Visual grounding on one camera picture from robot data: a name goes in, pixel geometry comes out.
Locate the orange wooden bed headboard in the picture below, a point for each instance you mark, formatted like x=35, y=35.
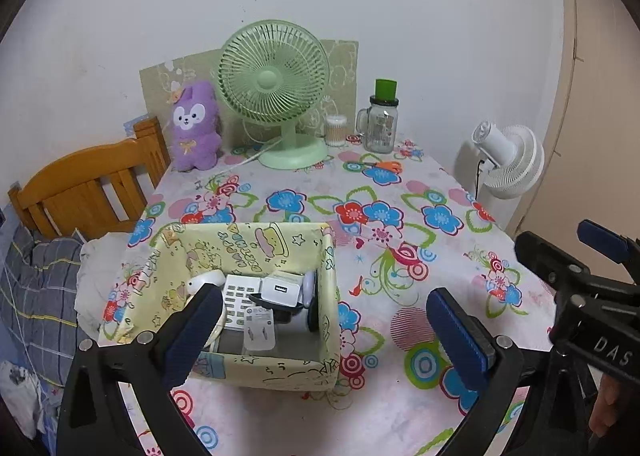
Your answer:
x=75, y=170

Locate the glass mug with green lid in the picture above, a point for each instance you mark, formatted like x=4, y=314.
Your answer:
x=380, y=130

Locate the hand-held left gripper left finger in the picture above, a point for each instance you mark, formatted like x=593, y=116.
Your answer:
x=192, y=331

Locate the purple plush rabbit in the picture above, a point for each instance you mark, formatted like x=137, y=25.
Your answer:
x=192, y=145

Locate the white printed cloth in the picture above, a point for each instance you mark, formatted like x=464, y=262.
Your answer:
x=20, y=386

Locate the person's right hand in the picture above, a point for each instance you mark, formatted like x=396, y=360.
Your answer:
x=610, y=406

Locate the white standing fan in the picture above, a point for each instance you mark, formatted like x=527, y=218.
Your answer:
x=510, y=160

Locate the green cartoon printed board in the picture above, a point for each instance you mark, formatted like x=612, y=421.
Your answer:
x=345, y=65

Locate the clear cotton swab jar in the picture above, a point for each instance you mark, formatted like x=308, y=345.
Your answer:
x=335, y=130

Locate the clear packaged plug adapter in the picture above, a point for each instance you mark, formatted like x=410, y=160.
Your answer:
x=260, y=336

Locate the grey plaid blanket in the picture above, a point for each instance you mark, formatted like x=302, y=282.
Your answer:
x=40, y=296

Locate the green desk fan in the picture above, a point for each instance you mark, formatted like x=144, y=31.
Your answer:
x=270, y=80

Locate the beige wooden door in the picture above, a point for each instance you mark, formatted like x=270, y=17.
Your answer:
x=600, y=85

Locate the white charger plug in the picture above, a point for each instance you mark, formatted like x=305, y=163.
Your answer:
x=280, y=291

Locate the yellow cartoon storage box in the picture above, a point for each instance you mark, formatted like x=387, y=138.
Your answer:
x=270, y=241

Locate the white crumpled cloth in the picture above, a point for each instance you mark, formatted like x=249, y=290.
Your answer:
x=95, y=276

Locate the white rounded earbud case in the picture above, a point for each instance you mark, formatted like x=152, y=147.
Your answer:
x=207, y=281

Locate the floral tablecloth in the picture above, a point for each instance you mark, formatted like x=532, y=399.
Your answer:
x=310, y=206

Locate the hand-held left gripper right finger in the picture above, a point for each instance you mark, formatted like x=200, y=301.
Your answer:
x=457, y=336

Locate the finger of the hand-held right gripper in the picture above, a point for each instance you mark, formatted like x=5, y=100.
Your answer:
x=600, y=236
x=542, y=261

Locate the white remote with grey keys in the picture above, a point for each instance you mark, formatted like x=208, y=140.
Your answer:
x=237, y=296

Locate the light blue paper sheet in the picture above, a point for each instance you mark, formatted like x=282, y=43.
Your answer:
x=131, y=124

